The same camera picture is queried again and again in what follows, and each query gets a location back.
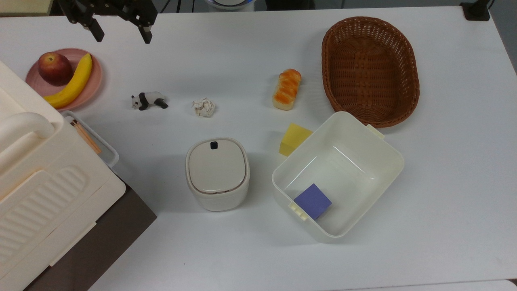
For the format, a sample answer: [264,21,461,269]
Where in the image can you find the crumpled white paper ball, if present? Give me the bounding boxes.
[192,97,216,118]

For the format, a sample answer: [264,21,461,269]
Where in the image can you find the red apple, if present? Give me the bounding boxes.
[38,51,74,86]

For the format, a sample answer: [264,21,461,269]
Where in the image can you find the yellow cube block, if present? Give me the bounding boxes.
[279,123,314,157]

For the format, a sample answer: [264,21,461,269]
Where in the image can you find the yellow banana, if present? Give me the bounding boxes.
[43,53,93,109]

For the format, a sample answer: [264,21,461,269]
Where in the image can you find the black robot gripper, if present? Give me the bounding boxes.
[57,0,158,44]

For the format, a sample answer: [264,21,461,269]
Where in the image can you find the dark brown wooden cabinet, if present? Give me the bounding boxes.
[24,182,158,291]

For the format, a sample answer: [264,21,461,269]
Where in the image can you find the purple cube block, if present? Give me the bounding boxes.
[294,183,332,221]

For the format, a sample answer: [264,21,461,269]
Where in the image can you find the cream storage box with handles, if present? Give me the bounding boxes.
[0,61,126,291]

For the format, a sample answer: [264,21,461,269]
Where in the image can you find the black white panda figurine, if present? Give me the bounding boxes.
[130,91,169,111]

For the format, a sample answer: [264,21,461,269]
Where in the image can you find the black clamp mount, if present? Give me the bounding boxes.
[460,0,492,21]

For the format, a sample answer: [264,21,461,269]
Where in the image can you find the orange glazed bread loaf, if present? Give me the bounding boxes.
[272,68,302,111]

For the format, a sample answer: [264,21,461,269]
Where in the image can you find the white open plastic bin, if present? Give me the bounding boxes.
[271,111,405,244]

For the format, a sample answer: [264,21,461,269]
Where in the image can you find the white lidded trash can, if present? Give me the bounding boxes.
[185,137,251,212]

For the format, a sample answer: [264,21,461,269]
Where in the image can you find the brown wicker oval basket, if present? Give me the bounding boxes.
[322,16,420,129]

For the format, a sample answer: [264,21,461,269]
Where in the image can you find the orange pencil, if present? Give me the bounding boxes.
[69,119,103,155]

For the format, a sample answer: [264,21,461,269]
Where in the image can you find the pink round plate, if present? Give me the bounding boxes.
[25,48,103,111]

